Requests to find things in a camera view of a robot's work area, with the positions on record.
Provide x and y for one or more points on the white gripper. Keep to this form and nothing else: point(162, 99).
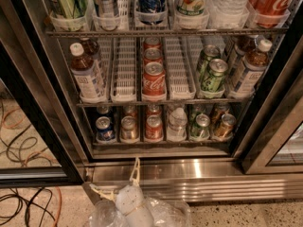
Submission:
point(130, 198)

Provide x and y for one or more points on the clear water bottle bottom shelf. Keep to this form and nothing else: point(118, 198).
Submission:
point(177, 125)

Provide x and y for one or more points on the tea bottle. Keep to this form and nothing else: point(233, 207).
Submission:
point(251, 68)
point(242, 45)
point(86, 72)
point(92, 48)

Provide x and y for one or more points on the coca-cola bottle top shelf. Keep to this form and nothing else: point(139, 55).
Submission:
point(269, 12)

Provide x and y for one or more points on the rear red can bottom shelf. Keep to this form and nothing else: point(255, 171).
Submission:
point(153, 109)

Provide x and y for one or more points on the rear bronze can bottom shelf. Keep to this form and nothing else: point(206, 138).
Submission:
point(218, 110)

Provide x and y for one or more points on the red can shelf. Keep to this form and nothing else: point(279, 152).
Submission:
point(153, 109)
point(154, 128)

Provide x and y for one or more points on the left rear tea bottle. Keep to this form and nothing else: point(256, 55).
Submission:
point(92, 48)

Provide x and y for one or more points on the clear plastic bin with bag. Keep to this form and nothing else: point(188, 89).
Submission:
point(165, 214)

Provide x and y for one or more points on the front green can bottom shelf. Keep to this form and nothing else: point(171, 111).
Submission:
point(199, 130)

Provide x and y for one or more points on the fridge sliding glass door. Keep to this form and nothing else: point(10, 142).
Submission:
point(38, 78)

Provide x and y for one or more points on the empty white tray right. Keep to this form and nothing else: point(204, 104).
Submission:
point(180, 79)

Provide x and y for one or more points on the coca-cola can shelf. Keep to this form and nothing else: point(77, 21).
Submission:
point(154, 85)
point(152, 42)
point(152, 55)

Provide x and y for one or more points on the front red can bottom shelf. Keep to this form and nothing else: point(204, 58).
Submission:
point(154, 128)

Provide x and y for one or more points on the rear green can bottom shelf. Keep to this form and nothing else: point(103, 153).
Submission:
point(196, 109)

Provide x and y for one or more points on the rear gold soda can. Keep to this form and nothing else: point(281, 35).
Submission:
point(130, 110)

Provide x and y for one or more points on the right rear tea bottle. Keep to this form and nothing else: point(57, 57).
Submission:
point(242, 45)

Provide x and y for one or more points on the front gold soda can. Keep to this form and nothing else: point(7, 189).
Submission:
point(129, 128)

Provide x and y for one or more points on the front green can middle shelf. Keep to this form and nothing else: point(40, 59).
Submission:
point(214, 75)

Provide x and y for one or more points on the bronze can shelf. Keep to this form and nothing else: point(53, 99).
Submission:
point(225, 126)
point(218, 110)

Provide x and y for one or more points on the gold soda can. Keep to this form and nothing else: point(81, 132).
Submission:
point(130, 110)
point(129, 128)

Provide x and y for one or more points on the front coca-cola can middle shelf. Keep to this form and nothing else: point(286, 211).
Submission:
point(154, 85)

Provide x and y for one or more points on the front bronze can bottom shelf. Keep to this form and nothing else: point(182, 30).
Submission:
point(225, 126)

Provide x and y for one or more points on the right front tea bottle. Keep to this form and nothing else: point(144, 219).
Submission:
point(251, 68)

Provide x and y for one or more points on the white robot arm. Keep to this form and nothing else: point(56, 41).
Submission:
point(139, 219)

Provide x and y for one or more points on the rear green can middle shelf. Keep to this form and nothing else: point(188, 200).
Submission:
point(208, 53)

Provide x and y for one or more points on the silver can top shelf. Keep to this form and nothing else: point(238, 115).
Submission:
point(106, 8)

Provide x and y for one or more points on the left front tea bottle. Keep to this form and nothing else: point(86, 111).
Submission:
point(86, 72)

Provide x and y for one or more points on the blue pepsi can top shelf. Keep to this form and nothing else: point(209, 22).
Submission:
point(151, 12)

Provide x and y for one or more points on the rear coca-cola can middle shelf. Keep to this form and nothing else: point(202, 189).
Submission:
point(152, 42)

